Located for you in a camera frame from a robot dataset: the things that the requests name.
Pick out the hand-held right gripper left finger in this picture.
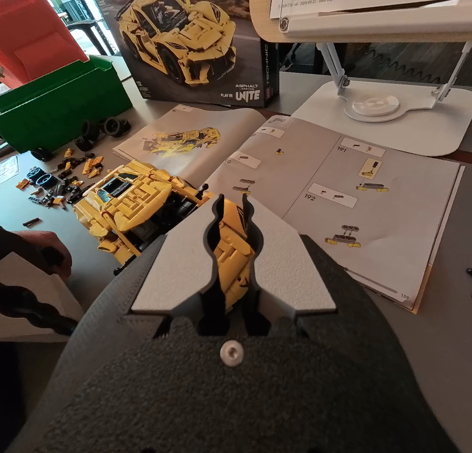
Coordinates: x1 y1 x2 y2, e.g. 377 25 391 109
132 194 226 336

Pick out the brick set box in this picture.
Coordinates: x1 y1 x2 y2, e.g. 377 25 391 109
107 0 281 109

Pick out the instruction booklet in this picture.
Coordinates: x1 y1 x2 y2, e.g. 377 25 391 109
112 105 466 315

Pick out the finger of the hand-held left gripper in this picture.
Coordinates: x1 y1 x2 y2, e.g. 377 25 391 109
0 252 85 336
0 313 71 342

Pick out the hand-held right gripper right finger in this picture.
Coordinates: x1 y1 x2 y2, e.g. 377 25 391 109
241 194 337 336

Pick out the grey desk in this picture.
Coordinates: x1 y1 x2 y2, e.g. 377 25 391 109
0 55 472 453

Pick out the red plastic carry case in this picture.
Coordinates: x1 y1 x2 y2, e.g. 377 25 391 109
0 0 89 90

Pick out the green plastic bin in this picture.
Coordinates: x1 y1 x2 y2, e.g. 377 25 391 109
0 55 133 154

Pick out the yellow brick car model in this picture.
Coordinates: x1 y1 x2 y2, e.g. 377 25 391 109
74 160 259 315

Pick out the pile of yellow black pieces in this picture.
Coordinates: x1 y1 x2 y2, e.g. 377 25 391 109
15 147 105 208

